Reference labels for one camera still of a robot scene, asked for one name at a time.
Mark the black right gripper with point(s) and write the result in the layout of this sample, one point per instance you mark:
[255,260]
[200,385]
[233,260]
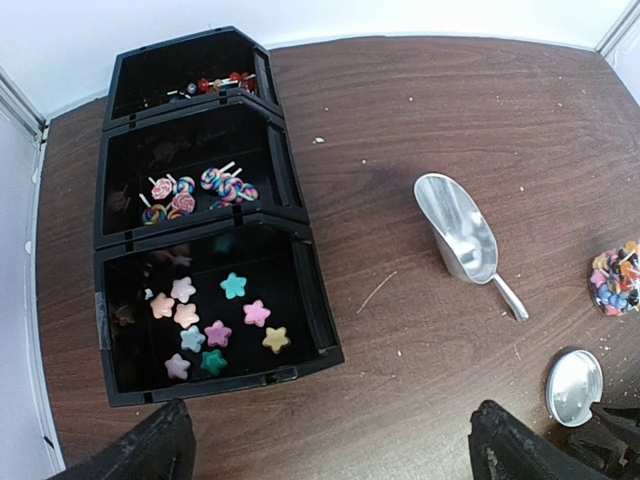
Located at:
[609,442]

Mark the black three-compartment candy tray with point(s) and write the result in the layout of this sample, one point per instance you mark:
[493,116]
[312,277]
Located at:
[207,279]

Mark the clear plastic jar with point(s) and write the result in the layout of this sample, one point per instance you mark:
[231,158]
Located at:
[614,280]

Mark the aluminium corner post right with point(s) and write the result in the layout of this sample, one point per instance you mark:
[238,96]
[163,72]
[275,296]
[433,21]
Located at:
[619,29]

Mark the silver metal jar lid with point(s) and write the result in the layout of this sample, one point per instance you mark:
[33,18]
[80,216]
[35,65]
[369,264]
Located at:
[574,383]

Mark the aluminium corner post left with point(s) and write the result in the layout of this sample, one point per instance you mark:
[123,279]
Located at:
[19,109]

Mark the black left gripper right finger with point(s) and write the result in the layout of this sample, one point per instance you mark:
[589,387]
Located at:
[502,447]

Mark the aluminium corner post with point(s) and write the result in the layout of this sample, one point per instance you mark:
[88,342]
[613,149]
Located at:
[19,109]
[619,29]

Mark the silver metal scoop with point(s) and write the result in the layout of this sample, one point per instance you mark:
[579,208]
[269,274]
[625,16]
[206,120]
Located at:
[464,238]

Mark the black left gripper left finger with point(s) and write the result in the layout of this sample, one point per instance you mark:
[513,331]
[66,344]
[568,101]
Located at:
[162,446]

